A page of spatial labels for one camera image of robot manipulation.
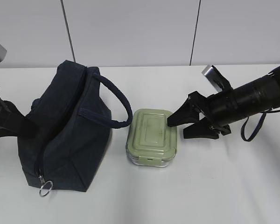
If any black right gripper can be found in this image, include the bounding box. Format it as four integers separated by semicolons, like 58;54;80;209
167;91;231;140

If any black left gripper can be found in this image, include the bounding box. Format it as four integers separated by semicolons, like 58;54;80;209
0;98;39;138

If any green lidded glass container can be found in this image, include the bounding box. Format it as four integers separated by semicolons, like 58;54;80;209
126;108;177;168

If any navy blue lunch bag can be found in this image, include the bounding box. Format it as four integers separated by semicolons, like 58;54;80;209
17;61;133;192

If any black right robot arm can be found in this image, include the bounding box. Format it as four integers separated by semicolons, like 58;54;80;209
167;65;280;142

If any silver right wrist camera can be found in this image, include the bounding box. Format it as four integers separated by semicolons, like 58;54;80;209
202;65;232;92

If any dark blue right cable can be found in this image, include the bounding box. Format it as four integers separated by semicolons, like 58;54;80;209
241;105;280;142

